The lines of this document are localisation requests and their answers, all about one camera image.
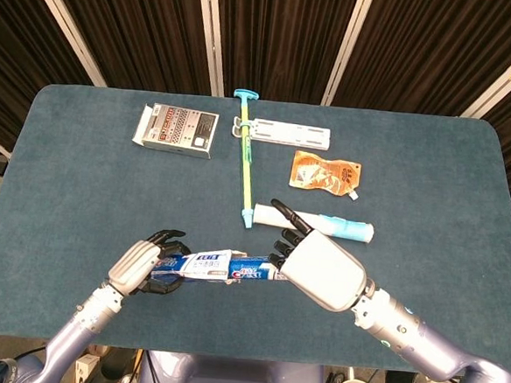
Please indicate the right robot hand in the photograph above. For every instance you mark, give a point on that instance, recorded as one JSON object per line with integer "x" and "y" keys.
{"x": 324, "y": 271}

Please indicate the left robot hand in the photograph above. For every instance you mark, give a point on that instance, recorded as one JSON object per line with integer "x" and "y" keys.
{"x": 134, "y": 264}

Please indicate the blue white toothpaste box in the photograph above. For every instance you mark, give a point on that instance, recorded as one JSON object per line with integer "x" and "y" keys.
{"x": 202, "y": 264}

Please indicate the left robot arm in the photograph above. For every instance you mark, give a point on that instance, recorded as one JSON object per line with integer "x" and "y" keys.
{"x": 79, "y": 328}

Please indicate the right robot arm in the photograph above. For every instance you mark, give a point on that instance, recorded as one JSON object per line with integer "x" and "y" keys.
{"x": 424, "y": 348}

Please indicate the white tube with teal band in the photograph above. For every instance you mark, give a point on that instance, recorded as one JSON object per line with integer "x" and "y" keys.
{"x": 349, "y": 231}

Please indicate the small white cardboard box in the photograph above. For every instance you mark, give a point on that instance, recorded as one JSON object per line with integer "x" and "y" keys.
{"x": 85, "y": 372}

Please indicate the grey printed cardboard box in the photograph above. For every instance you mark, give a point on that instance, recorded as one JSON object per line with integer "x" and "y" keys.
{"x": 176, "y": 129}

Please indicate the blue-green table cloth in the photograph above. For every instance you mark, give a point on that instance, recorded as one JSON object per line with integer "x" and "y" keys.
{"x": 106, "y": 190}

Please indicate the orange spout pouch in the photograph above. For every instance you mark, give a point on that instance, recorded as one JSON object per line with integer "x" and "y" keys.
{"x": 322, "y": 174}

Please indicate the black bag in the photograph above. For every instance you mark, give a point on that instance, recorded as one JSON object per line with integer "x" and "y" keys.
{"x": 116, "y": 366}

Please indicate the white flat package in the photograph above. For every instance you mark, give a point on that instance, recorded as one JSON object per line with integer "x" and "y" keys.
{"x": 290, "y": 133}

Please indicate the purple robot torso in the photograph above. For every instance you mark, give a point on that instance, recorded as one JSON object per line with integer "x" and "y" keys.
{"x": 224, "y": 382}

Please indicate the dark brown curtain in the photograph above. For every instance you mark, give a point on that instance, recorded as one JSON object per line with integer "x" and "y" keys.
{"x": 284, "y": 27}

